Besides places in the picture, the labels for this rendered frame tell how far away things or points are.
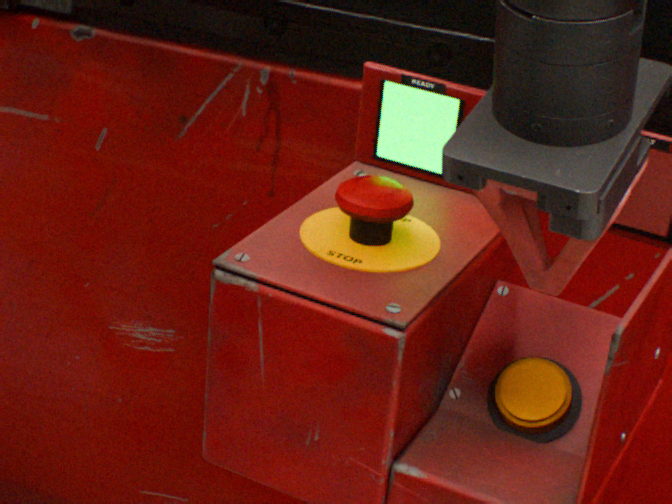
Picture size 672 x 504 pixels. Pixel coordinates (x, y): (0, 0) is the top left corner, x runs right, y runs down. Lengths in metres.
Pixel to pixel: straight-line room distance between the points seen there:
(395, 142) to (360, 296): 0.15
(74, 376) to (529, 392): 0.57
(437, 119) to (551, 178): 0.22
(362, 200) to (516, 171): 0.14
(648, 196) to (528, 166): 0.19
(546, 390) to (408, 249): 0.10
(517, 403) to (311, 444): 0.10
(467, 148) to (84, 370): 0.67
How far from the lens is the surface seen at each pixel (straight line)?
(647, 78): 0.55
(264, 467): 0.65
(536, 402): 0.64
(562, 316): 0.67
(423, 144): 0.70
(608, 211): 0.50
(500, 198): 0.54
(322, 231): 0.64
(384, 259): 0.62
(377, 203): 0.61
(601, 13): 0.47
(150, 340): 1.06
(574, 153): 0.50
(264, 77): 0.92
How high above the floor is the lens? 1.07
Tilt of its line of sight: 27 degrees down
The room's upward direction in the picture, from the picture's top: 6 degrees clockwise
